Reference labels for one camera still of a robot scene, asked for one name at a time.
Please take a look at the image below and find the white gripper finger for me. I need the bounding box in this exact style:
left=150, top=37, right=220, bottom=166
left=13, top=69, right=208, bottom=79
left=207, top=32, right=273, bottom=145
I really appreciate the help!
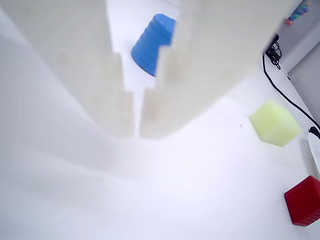
left=0, top=0, right=137, bottom=140
left=139, top=0, right=296, bottom=140

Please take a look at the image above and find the black cable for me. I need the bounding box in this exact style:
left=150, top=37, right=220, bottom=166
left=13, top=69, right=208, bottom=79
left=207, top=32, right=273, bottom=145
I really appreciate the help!
left=261, top=33, right=320, bottom=140

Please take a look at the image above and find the pale yellow foam block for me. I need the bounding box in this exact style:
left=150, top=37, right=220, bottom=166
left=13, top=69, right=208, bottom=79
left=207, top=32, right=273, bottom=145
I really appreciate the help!
left=249, top=99, right=303, bottom=148

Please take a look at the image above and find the blue ribbed cylinder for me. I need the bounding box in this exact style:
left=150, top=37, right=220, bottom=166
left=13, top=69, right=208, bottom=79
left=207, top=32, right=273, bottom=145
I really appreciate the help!
left=130, top=13, right=177, bottom=78

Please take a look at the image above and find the red block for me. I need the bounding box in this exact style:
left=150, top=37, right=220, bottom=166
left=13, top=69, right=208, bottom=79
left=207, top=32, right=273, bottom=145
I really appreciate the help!
left=284, top=175, right=320, bottom=227

